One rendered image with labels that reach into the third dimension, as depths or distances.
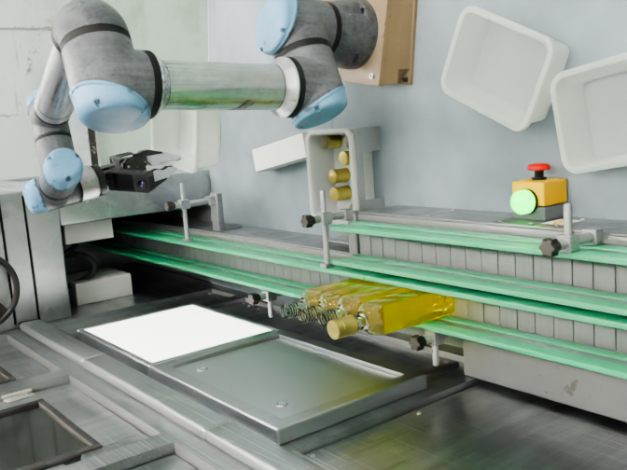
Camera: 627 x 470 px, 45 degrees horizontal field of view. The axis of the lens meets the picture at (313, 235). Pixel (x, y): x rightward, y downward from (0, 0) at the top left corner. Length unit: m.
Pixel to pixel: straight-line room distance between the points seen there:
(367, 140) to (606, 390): 0.77
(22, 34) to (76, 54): 3.86
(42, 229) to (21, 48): 2.99
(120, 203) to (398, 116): 0.95
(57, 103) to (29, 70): 3.55
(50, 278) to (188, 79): 1.06
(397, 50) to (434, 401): 0.73
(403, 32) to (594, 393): 0.82
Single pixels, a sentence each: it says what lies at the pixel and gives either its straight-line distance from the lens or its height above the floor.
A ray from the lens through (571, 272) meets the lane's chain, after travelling 1.31.
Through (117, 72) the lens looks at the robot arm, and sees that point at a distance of 1.26.
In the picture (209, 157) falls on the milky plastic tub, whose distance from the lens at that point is 1.75.
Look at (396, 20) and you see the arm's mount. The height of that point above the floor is 0.81.
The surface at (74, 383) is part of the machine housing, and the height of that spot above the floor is 1.43.
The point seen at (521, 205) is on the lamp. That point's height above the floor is 0.85.
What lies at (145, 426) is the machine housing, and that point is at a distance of 1.42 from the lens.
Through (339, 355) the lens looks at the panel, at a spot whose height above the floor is 1.01.
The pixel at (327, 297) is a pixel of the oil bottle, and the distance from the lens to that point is 1.45.
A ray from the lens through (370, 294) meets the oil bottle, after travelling 1.42.
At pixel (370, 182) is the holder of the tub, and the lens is 1.75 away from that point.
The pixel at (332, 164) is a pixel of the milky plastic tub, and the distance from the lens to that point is 1.87.
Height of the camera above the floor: 1.94
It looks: 36 degrees down
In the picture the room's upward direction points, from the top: 101 degrees counter-clockwise
